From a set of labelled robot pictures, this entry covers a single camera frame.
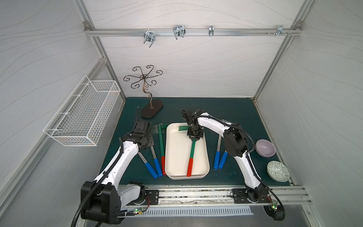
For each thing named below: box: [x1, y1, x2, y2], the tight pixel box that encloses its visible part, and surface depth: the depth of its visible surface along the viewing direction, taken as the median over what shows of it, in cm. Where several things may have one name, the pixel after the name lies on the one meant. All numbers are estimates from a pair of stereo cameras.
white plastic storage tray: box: [164, 122, 210, 181], surface depth 90 cm
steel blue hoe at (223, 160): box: [217, 149, 229, 170], surface depth 86 cm
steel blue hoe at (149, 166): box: [137, 151, 159, 180], surface depth 84 cm
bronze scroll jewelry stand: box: [123, 65, 164, 119], surface depth 97 cm
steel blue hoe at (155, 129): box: [148, 124, 164, 178], surface depth 85 cm
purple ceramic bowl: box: [254, 139, 277, 158], surface depth 90 cm
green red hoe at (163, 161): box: [157, 123, 169, 176], surface depth 96 cm
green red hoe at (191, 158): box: [178, 125, 197, 177], surface depth 87 cm
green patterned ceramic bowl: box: [266, 160, 291, 183], surface depth 82 cm
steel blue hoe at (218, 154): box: [213, 135, 222, 170], surface depth 86 cm
